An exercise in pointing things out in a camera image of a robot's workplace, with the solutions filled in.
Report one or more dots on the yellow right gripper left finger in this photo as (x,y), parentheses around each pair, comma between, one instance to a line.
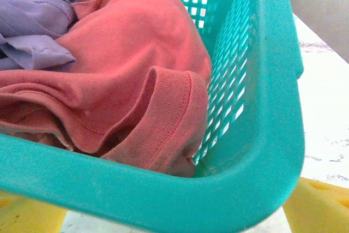
(27,216)

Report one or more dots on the crumpled purple t-shirt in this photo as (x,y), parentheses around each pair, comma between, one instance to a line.
(32,25)

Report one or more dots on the salmon pink t-shirt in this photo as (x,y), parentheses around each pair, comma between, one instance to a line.
(131,53)

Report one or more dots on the teal plastic laundry basket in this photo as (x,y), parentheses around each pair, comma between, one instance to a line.
(267,134)

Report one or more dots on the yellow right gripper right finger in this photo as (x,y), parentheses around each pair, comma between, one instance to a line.
(319,211)

